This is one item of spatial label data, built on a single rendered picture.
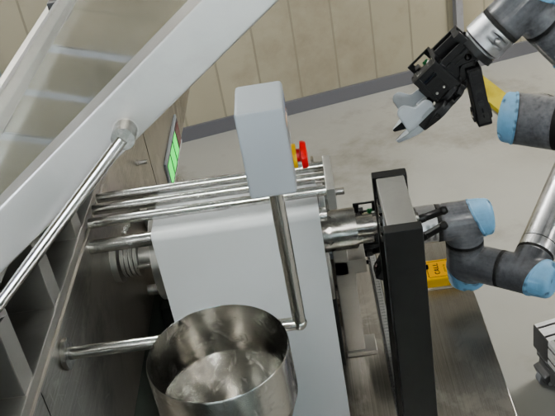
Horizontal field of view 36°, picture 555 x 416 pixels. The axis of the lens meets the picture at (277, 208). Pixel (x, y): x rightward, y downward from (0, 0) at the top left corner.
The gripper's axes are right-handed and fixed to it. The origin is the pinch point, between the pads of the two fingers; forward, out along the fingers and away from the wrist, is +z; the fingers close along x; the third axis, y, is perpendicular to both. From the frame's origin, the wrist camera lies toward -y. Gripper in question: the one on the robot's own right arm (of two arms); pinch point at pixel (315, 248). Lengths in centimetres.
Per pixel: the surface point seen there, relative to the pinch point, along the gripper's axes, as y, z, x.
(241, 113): 62, 3, 64
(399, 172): 35, -15, 34
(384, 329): -19.1, -11.6, 5.0
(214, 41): 81, 0, 96
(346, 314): -8.5, -4.4, 11.3
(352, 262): 4.0, -6.8, 12.1
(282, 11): -50, 8, -293
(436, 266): -16.6, -25.3, -10.9
